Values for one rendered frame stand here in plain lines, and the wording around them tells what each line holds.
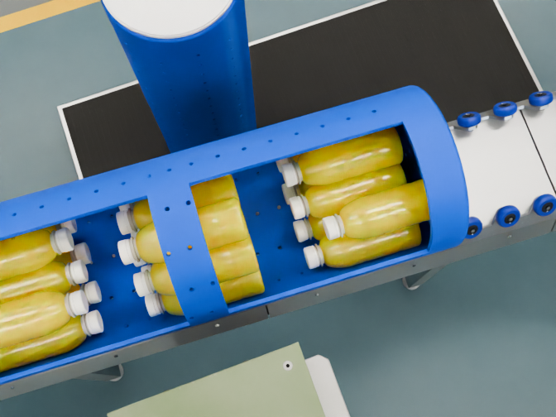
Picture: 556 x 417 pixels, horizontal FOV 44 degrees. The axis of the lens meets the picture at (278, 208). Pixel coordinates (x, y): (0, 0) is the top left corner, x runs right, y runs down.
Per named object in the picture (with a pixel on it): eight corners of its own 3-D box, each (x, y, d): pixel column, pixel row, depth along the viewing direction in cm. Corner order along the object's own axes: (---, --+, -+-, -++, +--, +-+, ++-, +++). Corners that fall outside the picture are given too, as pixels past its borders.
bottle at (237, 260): (250, 234, 110) (136, 268, 109) (262, 275, 111) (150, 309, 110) (247, 226, 117) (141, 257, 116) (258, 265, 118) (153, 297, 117)
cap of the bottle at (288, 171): (298, 184, 114) (287, 188, 114) (295, 184, 118) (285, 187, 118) (291, 162, 114) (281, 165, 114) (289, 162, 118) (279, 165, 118)
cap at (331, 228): (333, 213, 114) (322, 215, 114) (340, 235, 113) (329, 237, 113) (331, 218, 117) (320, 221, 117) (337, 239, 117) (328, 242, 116)
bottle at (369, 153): (408, 163, 114) (300, 194, 113) (397, 163, 121) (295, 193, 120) (397, 122, 113) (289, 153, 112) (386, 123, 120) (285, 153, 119)
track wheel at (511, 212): (522, 207, 127) (516, 200, 129) (499, 213, 127) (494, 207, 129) (521, 225, 130) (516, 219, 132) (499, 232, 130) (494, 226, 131)
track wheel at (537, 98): (558, 102, 134) (557, 92, 133) (536, 108, 134) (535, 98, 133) (545, 97, 138) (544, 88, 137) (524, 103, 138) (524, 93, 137)
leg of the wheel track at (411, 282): (422, 286, 223) (475, 246, 162) (405, 292, 222) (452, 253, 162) (416, 270, 224) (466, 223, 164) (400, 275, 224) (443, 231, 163)
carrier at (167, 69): (254, 92, 225) (166, 98, 224) (237, -91, 140) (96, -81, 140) (260, 175, 217) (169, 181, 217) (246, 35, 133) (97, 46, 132)
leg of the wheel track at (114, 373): (126, 377, 216) (64, 371, 155) (107, 383, 216) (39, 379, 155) (122, 359, 217) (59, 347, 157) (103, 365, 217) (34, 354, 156)
